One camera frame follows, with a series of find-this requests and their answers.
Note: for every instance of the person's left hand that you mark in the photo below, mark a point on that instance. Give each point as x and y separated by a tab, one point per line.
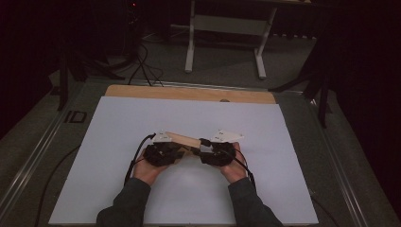
146	171

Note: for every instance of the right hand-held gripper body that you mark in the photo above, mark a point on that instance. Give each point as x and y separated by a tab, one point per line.
220	154

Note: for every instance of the person's right hand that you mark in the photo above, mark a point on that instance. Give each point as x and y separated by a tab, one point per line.
235	170

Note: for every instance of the aluminium rail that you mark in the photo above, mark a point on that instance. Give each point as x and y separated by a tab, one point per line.
340	170
214	85
34	157

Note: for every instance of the small wooden box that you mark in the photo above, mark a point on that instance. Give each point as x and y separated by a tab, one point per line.
184	140

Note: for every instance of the dark rack with red light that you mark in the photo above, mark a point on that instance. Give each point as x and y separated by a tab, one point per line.
133	19

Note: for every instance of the black stand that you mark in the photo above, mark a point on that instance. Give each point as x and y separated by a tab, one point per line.
63	82
322	94

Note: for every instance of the white table mat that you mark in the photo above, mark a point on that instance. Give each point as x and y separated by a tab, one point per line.
189	195

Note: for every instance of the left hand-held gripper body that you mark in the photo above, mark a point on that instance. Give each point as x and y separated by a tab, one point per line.
160	154

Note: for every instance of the white metal desk frame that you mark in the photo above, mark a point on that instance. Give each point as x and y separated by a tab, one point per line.
227	25

